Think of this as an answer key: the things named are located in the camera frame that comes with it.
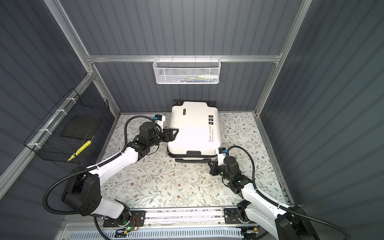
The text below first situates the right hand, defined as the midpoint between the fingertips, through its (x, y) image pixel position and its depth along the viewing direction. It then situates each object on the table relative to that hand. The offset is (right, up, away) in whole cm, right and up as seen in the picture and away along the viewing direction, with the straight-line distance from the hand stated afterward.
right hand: (209, 163), depth 84 cm
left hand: (-20, +19, 0) cm, 27 cm away
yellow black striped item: (-61, +10, -15) cm, 64 cm away
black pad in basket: (-65, +21, -11) cm, 70 cm away
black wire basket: (-72, +14, -20) cm, 76 cm away
